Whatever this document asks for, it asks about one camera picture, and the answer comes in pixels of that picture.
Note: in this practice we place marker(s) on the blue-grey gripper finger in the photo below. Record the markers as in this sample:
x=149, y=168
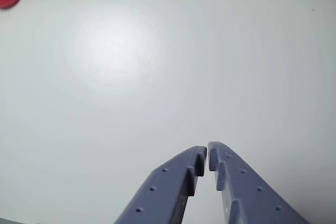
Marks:
x=249, y=197
x=162, y=195

